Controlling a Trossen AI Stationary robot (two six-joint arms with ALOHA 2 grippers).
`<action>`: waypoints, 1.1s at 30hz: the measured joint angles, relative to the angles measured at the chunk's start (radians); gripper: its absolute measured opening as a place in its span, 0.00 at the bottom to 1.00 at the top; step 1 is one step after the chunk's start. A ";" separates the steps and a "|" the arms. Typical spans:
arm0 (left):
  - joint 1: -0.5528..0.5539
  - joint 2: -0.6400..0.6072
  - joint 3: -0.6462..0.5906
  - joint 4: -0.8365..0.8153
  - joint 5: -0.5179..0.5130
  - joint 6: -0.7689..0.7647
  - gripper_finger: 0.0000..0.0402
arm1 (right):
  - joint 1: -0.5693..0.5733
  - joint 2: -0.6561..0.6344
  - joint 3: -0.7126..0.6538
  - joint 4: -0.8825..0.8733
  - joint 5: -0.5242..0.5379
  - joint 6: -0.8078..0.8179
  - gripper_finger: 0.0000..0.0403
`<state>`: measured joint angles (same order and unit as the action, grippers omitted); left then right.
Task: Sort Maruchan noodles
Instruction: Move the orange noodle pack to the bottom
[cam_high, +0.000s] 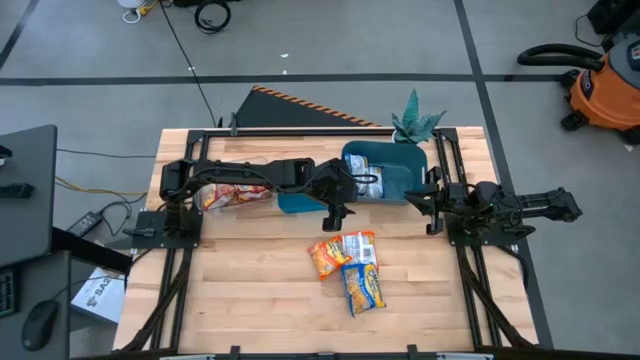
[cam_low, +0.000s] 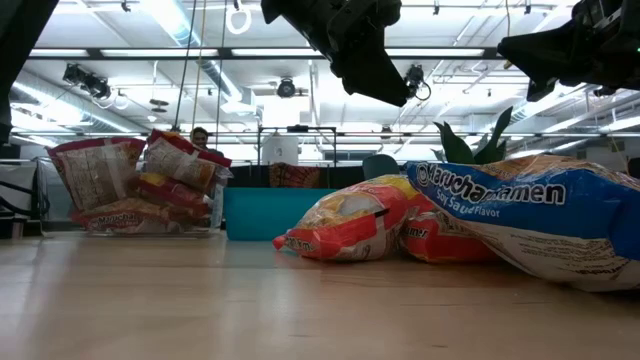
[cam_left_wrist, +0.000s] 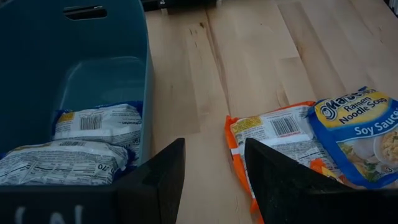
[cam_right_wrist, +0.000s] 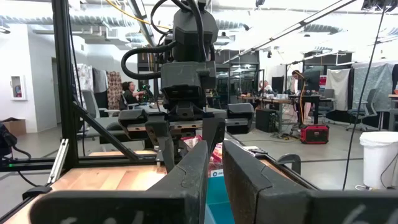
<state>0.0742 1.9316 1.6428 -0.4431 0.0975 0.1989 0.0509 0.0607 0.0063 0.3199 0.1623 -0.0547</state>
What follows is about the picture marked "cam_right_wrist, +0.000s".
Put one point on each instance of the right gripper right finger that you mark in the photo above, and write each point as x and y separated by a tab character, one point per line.
264	199

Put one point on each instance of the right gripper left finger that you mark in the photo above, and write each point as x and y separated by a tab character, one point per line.
174	202

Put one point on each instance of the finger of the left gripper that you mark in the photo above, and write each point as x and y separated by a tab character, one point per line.
239	118
155	127

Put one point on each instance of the red noodle pack silver back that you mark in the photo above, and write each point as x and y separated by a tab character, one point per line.
191	141

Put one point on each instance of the red Maruchan noodle pack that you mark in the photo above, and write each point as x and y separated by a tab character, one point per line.
216	154

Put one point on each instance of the wooden workbench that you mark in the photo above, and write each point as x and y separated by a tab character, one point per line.
273	101

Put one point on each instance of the seated person at desk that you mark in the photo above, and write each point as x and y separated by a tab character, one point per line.
129	95

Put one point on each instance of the small teal plastic bin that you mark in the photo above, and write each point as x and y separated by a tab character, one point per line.
219	202

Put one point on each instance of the black table clamp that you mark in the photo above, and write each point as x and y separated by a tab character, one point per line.
35	191
287	157

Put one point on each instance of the brown floral fabric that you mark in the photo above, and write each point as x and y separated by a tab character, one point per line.
114	90

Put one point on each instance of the light grey office chair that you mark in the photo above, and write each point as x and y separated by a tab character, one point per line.
90	102

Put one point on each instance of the grey hanging garment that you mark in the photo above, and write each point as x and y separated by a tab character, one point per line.
99	79

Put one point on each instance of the red black equipment box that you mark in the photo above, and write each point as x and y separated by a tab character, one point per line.
314	135

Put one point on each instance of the black monitor back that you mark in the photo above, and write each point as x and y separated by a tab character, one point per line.
311	81

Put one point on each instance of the white patterned fabric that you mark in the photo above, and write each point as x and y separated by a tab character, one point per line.
85	77

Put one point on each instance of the silver metal strip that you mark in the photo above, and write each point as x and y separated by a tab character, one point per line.
58	161

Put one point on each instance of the white sheet curtain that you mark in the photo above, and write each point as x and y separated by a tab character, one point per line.
339	87

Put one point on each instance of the white trash bin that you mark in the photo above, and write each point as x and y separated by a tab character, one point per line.
377	161

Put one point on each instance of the brown cardboard box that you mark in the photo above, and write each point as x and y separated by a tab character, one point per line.
15	127

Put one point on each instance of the grey tarpaulin curtain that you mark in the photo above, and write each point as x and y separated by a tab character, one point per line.
379	84

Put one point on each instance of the black overhead fixture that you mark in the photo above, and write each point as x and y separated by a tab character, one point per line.
379	4

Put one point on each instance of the grey ribbed ventilation duct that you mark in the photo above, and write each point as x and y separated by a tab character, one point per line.
233	24

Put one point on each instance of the white wall cabinet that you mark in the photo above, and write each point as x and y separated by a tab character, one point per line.
18	88

